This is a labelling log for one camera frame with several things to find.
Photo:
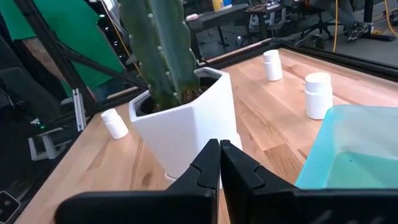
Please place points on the silver frame bracket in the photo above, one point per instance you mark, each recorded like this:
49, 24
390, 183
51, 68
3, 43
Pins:
79, 109

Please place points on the person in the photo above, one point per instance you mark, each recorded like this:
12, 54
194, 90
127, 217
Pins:
357, 28

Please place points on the white hexagonal plant pot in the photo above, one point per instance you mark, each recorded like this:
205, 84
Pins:
186, 130

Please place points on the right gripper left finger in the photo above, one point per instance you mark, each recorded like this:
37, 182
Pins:
186, 205

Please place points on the white pill bottle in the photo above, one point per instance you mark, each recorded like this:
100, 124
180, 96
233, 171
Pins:
115, 124
273, 67
318, 96

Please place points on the cluttered dark desk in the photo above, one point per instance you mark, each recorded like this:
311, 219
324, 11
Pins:
273, 12

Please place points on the yellow and blue container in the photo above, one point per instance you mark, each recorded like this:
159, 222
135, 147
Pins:
221, 4

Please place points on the black office chair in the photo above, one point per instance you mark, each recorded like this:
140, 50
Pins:
320, 25

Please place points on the green cactus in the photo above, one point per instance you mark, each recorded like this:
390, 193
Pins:
161, 46

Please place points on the dark grey side table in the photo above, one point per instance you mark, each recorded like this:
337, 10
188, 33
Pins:
217, 20

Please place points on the white plastic stand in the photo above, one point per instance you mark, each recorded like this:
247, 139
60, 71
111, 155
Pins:
49, 144

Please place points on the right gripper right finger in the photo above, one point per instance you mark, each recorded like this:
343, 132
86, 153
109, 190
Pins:
264, 202

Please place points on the translucent teal plastic basket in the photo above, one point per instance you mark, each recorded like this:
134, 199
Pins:
357, 149

